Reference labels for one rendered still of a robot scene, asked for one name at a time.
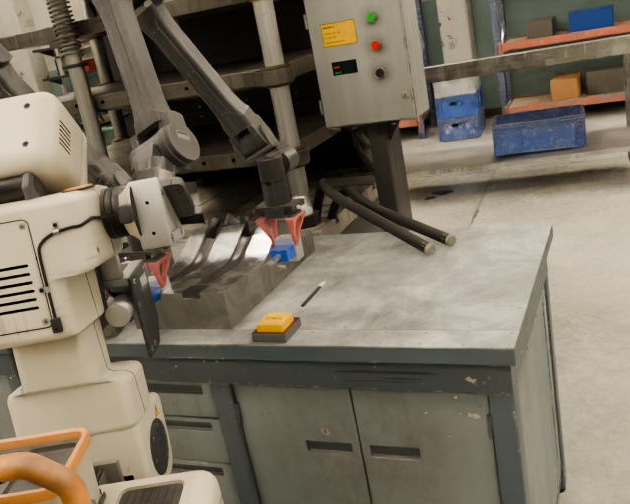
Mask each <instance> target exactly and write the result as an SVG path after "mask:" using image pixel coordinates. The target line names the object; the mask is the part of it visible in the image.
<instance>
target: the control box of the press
mask: <svg viewBox="0 0 630 504"><path fill-rule="evenodd" d="M304 5H305V11H306V14H304V15H303V17H304V23H305V28H306V30H307V29H309V33H310V39H311V44H312V50H313V55H314V61H315V67H316V72H317V78H318V83H319V89H320V94H321V100H319V106H320V111H321V115H323V114H324V117H325V122H326V127H327V128H337V127H345V126H348V128H351V135H352V141H353V145H354V147H355V150H356V152H357V153H358V155H359V157H360V158H361V159H362V160H363V161H364V162H365V164H366V165H367V166H368V167H369V169H370V170H371V171H372V173H373V175H374V177H375V179H376V185H377V192H378V198H379V204H380V206H383V207H385V208H388V209H390V210H393V211H395V212H397V213H400V214H402V215H404V213H403V206H402V200H401V193H400V186H399V180H398V173H397V167H396V160H395V154H394V147H393V141H392V137H393V135H394V133H395V131H396V128H397V126H398V124H399V122H400V120H403V119H412V118H418V117H419V116H420V115H421V114H423V113H424V112H425V111H427V110H428V109H429V102H428V94H427V87H426V79H425V72H424V65H423V57H422V50H421V42H420V35H419V27H418V20H417V13H416V5H415V0H304ZM357 127H358V128H359V129H360V130H361V132H362V133H363V134H364V135H365V136H366V137H367V138H368V139H369V142H370V148H371V155H372V161H373V163H372V162H371V161H370V160H369V158H368V157H367V156H366V155H365V154H364V153H363V151H362V149H361V147H360V145H359V142H358V137H357Z"/></svg>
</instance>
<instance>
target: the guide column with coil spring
mask: <svg viewBox="0 0 630 504"><path fill-rule="evenodd" d="M63 2H66V0H60V1H56V2H52V3H49V5H50V6H51V5H54V4H58V3H63ZM66 6H67V4H63V5H59V6H55V7H52V8H51V10H54V9H58V8H62V7H66ZM65 11H69V9H68V8H67V9H63V10H58V11H55V12H52V15H53V14H57V13H61V12H65ZM68 15H70V13H66V14H62V15H58V16H54V17H53V19H56V18H60V17H64V16H68ZM67 20H71V17H69V18H65V19H61V20H57V21H54V22H55V24H56V23H59V22H63V21H67ZM69 29H73V26H71V27H67V28H63V29H59V30H57V33H58V32H61V31H65V30H69ZM72 33H75V31H70V32H66V33H62V34H59V35H58V37H60V36H64V35H68V34H72ZM74 37H76V35H72V36H68V37H65V38H61V39H59V40H60V41H63V40H67V39H70V38H74ZM73 42H77V39H75V40H71V41H67V42H64V43H60V44H61V46H62V45H65V44H69V43H73ZM76 46H78V43H77V44H74V45H70V46H66V47H63V48H62V50H64V49H68V48H72V47H76ZM78 50H80V49H79V48H76V49H72V50H69V51H65V52H63V54H67V53H71V52H74V51H78ZM80 55H81V53H80V52H79V53H75V54H71V55H67V56H64V58H65V61H66V65H72V64H77V63H82V62H83V60H82V57H81V58H79V56H80ZM68 72H69V76H70V79H71V83H72V86H73V90H74V93H75V97H76V100H77V104H78V108H79V111H80V115H81V118H82V122H83V125H84V129H85V132H86V136H87V139H88V143H89V144H90V145H91V146H92V147H94V148H95V149H96V150H97V151H99V152H100V153H102V154H104V155H105V156H107V157H108V158H109V155H108V151H107V148H106V144H105V140H104V137H103V133H102V129H101V126H100V122H99V119H98V115H97V111H96V108H95V104H94V100H93V97H92V93H91V89H90V86H89V82H88V79H87V75H86V71H85V68H84V66H81V67H76V68H71V69H68Z"/></svg>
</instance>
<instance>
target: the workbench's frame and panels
mask: <svg viewBox="0 0 630 504"><path fill-rule="evenodd" d="M552 239H553V228H552V227H551V230H550V234H549V237H548V240H547V244H546V247H545V250H544V253H543V257H542V260H541V263H540V267H539V270H538V273H537V276H536V280H535V283H534V286H533V290H532V293H531V296H530V299H529V303H528V306H527V309H526V313H525V316H524V319H523V322H522V326H521V329H520V332H519V336H518V339H517V342H516V345H515V349H514V350H490V349H419V348H348V347H277V346H206V345H158V347H157V349H156V351H155V354H154V356H153V358H149V355H148V352H147V348H146V345H135V344H106V347H107V351H108V355H109V359H110V363H113V362H119V361H130V360H136V361H138V362H140V363H141V364H142V366H143V371H144V375H145V379H146V383H147V388H148V392H149V393H150V392H155V393H157V394H158V395H159V397H160V401H161V405H162V410H163V414H164V418H165V423H166V427H167V431H168V436H169V440H170V444H171V449H172V470H171V473H170V474H177V473H183V472H190V471H196V470H204V471H207V472H210V473H211V474H212V475H213V476H215V478H216V479H217V481H218V483H219V487H220V491H221V495H222V498H223V502H224V504H558V502H559V494H560V493H563V492H564V491H565V490H566V481H567V477H566V466H565V455H564V444H563V434H562V423H561V412H560V401H559V390H558V379H557V368H556V357H555V346H554V335H553V324H552V313H551V302H550V291H549V280H548V267H547V256H548V252H549V249H550V246H551V242H552ZM21 385H22V384H21V380H17V377H16V374H15V372H14V369H13V366H12V363H11V360H10V357H9V354H8V351H7V348H6V349H0V440H3V439H9V438H16V433H15V429H14V426H13V422H12V418H11V415H10V411H9V407H8V403H7V401H8V397H9V395H11V394H12V393H13V392H14V391H15V390H16V389H18V388H19V387H20V386H21Z"/></svg>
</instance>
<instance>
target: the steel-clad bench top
mask: <svg viewBox="0 0 630 504"><path fill-rule="evenodd" d="M551 227H552V223H538V224H520V225H501V226H483V227H465V228H447V229H439V230H442V231H444V232H447V233H449V234H452V235H454V236H455V237H456V243H455V244H454V245H453V246H448V245H445V244H443V243H441V242H438V241H436V240H433V239H431V238H429V237H426V236H424V235H422V234H419V233H417V232H415V231H412V230H410V232H411V233H413V234H415V235H417V236H419V237H420V238H422V239H424V240H426V241H428V242H430V243H431V244H433V245H435V247H436V249H435V252H434V253H433V254H432V255H427V254H425V253H423V252H421V251H420V250H418V249H416V248H414V247H413V246H411V245H409V244H407V243H406V242H404V241H402V240H400V239H399V238H397V237H395V236H393V235H392V234H390V233H388V232H373V233H355V234H337V235H319V236H313V241H314V246H315V251H314V252H313V253H312V254H311V255H310V256H309V257H308V258H306V259H305V260H304V261H303V262H302V263H301V264H300V265H299V266H298V267H297V268H296V269H295V270H294V271H293V272H292V273H291V274H290V275H288V276H287V277H286V278H285V279H284V280H283V281H282V282H281V283H280V284H279V285H278V286H277V287H276V288H275V289H274V290H273V291H272V292H270V293H269V294H268V295H267V296H266V297H265V298H264V299H263V300H262V301H261V302H260V303H259V304H258V305H257V306H256V307H255V308H253V309H252V310H251V311H250V312H249V313H248V314H247V315H246V316H245V317H244V318H243V319H242V320H241V321H240V322H239V323H238V324H237V325H235V326H234V327H233V328H232V329H159V334H160V343H159V345H206V346H277V347H348V348H419V349H490V350H514V349H515V345H516V342H517V339H518V336H519V332H520V329H521V326H522V322H523V319H524V316H525V313H526V309H527V306H528V303H529V299H530V296H531V293H532V290H533V286H534V283H535V280H536V276H537V273H538V270H539V267H540V263H541V260H542V257H543V253H544V250H545V247H546V244H547V240H548V237H549V234H550V230H551ZM321 282H326V283H325V284H324V285H323V286H322V287H321V288H320V290H319V291H318V292H317V293H316V294H315V295H314V296H313V297H312V299H311V300H310V301H309V302H308V303H307V304H306V305H305V306H304V307H301V304H302V303H303V302H304V301H305V300H306V299H307V298H308V297H309V295H310V294H311V293H312V292H313V291H314V290H315V289H316V288H317V287H318V285H319V284H320V283H321ZM267 313H292V314H293V317H299V318H300V320H301V327H300V328H299V329H298V330H297V331H296V332H295V334H294V335H293V336H292V337H291V338H290V339H289V340H288V341H287V342H253V339H252V335H251V334H252V332H253V331H254V330H255V329H256V328H257V327H256V324H257V323H258V322H259V321H260V320H261V319H262V318H263V317H264V316H265V315H266V314H267ZM105 342H106V344H135V345H145V341H144V337H143V334H142V330H141V329H137V328H136V324H135V321H134V320H133V321H132V322H131V321H129V322H128V323H127V324H126V326H125V327H124V328H123V329H122V331H121V332H120V333H119V335H118V336H112V337H105Z"/></svg>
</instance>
